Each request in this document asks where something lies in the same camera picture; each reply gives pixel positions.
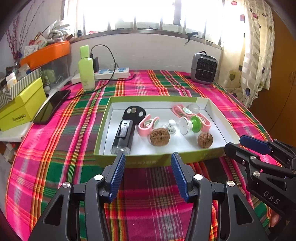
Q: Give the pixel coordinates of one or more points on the yellow-green box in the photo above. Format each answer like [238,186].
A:
[20,109]

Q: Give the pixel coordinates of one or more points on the black charger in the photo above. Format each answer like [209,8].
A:
[96,63]

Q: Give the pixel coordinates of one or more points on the grey white striped box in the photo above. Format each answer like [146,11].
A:
[13,89]

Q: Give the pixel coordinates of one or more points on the black perforated disc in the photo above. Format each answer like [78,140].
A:
[128,117]

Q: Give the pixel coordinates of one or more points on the white crumpled gloves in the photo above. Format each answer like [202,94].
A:
[56,31]

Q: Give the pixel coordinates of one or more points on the window frame with bars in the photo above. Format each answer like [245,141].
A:
[138,31]

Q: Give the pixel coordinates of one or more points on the white power strip with charger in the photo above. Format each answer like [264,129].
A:
[112,54]

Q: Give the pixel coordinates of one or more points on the dried flower branches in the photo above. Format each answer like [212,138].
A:
[16,41]

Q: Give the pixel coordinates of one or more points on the brown walnut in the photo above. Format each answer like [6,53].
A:
[160,137]
[205,140]

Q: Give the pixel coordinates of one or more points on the black smartphone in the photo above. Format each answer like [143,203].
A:
[50,106]

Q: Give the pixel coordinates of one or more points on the pink curved clip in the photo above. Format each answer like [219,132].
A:
[143,131]

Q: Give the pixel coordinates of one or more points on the grey space heater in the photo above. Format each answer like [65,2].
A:
[203,69]

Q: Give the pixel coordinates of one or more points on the white ball stand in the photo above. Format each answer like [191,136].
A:
[171,122]

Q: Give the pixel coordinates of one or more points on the green white cardboard box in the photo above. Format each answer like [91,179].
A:
[148,162]

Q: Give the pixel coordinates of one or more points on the plaid blanket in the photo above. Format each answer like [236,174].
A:
[69,150]

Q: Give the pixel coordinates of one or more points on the black tube device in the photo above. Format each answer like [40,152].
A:
[123,136]

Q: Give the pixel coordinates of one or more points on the black hook on windowsill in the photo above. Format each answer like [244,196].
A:
[192,34]

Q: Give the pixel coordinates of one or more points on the green plastic bottle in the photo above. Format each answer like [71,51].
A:
[86,69]

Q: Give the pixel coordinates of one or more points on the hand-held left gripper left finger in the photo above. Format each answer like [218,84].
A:
[118,176]

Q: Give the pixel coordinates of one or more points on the heart print curtain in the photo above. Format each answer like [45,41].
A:
[252,58]

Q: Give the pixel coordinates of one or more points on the green rounded object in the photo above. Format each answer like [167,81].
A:
[49,75]

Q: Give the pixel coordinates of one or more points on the wooden cabinet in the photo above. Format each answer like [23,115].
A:
[282,81]

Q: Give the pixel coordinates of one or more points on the pink case with teal cup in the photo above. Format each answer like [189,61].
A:
[177,109]

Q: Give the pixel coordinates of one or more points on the colourful card packets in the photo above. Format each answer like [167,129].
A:
[34,44]

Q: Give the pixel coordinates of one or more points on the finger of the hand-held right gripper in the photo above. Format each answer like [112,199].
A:
[235,151]
[254,143]

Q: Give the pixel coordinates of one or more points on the person's right hand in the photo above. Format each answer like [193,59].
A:
[275,219]

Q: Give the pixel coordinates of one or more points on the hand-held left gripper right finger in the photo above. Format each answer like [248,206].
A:
[179,178]

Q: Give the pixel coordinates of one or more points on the green white spool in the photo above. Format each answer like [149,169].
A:
[195,124]

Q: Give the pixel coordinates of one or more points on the orange box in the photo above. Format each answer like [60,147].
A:
[46,52]

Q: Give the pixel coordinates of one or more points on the clear round jar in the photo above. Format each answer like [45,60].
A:
[193,108]

